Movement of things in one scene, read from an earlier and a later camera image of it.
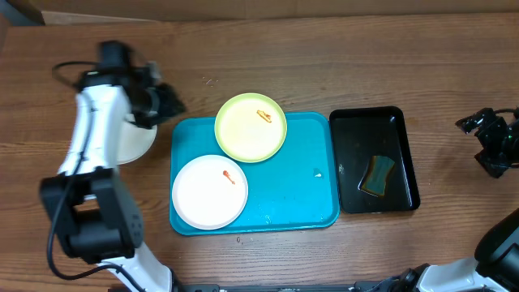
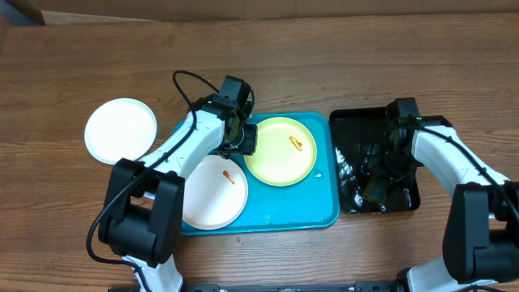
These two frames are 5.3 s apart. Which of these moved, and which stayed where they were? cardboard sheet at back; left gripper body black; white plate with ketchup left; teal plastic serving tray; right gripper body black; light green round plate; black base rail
Moved: right gripper body black; light green round plate; left gripper body black
Stayed: black base rail; teal plastic serving tray; white plate with ketchup left; cardboard sheet at back
